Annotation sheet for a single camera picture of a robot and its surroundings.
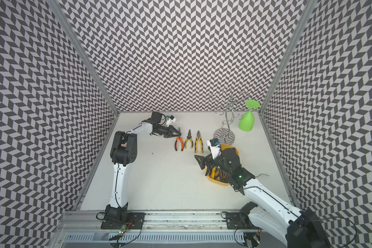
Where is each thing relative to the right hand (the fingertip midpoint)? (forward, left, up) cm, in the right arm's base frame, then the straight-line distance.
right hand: (202, 154), depth 78 cm
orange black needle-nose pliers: (+18, +14, -11) cm, 26 cm away
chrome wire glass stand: (+22, -16, -12) cm, 30 cm away
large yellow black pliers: (+20, +1, -14) cm, 24 cm away
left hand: (+21, +14, -11) cm, 27 cm away
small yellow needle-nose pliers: (+22, +9, -16) cm, 28 cm away
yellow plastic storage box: (-6, -8, -13) cm, 17 cm away
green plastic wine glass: (+15, -24, +7) cm, 29 cm away
